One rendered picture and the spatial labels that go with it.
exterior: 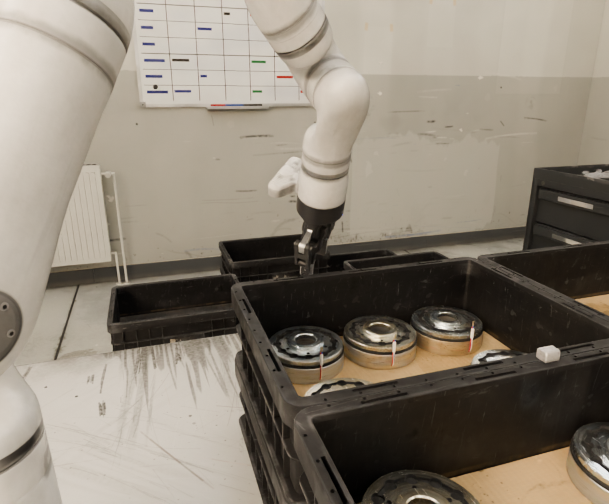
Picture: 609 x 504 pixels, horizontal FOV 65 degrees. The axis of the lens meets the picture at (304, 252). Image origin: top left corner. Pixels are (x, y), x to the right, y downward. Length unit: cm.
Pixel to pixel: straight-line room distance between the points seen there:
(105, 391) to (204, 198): 254
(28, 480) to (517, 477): 43
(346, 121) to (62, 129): 36
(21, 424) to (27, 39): 27
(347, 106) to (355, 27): 300
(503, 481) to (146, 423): 52
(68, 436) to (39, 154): 55
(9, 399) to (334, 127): 45
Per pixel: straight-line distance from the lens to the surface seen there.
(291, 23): 56
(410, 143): 380
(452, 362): 71
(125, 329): 141
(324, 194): 70
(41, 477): 46
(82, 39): 39
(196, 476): 72
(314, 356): 63
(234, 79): 331
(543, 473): 57
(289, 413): 44
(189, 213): 337
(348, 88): 60
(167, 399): 87
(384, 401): 44
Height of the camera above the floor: 118
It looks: 18 degrees down
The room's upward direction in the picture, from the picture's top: straight up
